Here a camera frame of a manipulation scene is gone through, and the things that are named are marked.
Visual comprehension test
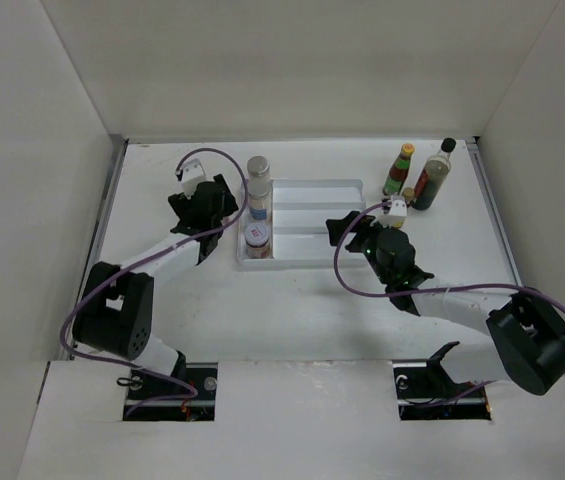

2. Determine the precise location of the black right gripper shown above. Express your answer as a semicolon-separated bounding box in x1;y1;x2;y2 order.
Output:
326;211;397;285

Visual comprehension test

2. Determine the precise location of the tall jar silver lid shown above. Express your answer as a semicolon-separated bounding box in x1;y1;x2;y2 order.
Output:
247;180;272;222

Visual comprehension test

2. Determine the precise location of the spice jar white lid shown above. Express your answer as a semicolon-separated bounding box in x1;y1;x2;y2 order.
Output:
244;222;271;259

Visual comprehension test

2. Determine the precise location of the small bottle blue label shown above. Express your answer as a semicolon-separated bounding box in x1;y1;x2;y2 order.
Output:
247;155;270;185

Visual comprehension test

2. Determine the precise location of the red sauce bottle yellow cap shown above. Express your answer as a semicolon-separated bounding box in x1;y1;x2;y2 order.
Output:
382;143;415;197

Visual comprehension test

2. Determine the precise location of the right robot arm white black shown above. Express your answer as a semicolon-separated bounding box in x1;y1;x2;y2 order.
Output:
326;211;565;396

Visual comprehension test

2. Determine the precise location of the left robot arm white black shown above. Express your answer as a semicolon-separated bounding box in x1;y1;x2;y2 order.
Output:
71;174;240;399

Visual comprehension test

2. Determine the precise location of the white divided organizer tray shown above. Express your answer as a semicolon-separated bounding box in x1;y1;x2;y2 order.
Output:
236;179;366;271

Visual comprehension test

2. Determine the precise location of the dark soy sauce bottle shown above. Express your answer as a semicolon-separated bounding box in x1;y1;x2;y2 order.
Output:
411;137;457;211

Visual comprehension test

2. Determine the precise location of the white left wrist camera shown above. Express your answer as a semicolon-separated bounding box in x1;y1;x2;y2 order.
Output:
176;158;207;198

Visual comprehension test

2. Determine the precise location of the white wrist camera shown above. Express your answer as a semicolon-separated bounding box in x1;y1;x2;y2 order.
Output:
378;195;408;229
176;158;207;198

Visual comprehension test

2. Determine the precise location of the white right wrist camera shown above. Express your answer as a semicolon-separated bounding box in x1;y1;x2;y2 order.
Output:
378;195;408;229

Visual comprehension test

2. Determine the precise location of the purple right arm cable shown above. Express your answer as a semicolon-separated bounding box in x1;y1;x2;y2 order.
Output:
333;199;565;401

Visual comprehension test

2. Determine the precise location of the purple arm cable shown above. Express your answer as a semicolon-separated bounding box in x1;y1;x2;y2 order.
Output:
59;148;249;420
333;199;565;401

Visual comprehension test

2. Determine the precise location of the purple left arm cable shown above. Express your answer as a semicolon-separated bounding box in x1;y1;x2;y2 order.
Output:
59;148;249;420

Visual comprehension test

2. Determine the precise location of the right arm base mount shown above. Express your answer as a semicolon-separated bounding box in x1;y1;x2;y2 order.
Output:
392;341;491;421

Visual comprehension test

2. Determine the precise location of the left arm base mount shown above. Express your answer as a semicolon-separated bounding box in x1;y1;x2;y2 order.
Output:
116;363;219;422

